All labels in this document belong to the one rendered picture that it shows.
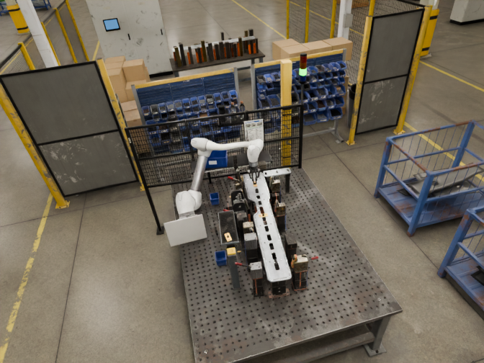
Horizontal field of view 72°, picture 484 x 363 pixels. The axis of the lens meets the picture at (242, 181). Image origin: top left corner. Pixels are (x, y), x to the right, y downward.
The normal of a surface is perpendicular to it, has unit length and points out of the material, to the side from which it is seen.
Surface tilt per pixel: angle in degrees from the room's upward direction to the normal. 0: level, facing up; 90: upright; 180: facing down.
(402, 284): 0
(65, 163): 90
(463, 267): 0
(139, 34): 90
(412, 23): 89
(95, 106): 91
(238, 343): 0
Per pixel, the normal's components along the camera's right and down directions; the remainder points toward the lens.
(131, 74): 0.18, 0.60
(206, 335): -0.08, -0.78
